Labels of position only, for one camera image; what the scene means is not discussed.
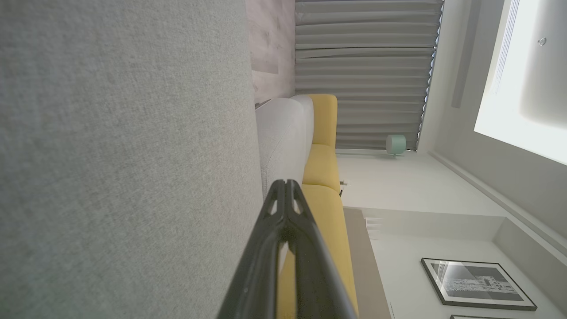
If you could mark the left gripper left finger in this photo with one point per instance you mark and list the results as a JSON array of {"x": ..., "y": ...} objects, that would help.
[{"x": 257, "y": 283}]

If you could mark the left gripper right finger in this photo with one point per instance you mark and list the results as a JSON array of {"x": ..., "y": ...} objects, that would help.
[{"x": 319, "y": 288}]

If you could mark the small grey sofa cushion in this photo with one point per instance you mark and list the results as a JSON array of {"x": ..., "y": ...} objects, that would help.
[{"x": 283, "y": 141}]

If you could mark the black framed picture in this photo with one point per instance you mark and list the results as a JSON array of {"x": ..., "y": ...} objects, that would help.
[
  {"x": 483, "y": 317},
  {"x": 478, "y": 283}
]

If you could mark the mint green lamp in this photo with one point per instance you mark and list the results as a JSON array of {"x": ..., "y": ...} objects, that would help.
[{"x": 395, "y": 144}]

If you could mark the grey pleated curtain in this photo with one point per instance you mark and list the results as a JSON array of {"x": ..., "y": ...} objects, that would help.
[{"x": 367, "y": 66}]

